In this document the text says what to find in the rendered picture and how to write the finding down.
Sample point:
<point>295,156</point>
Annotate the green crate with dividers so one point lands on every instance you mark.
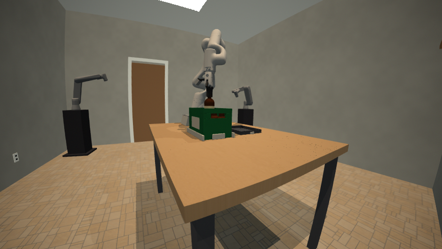
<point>200,121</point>

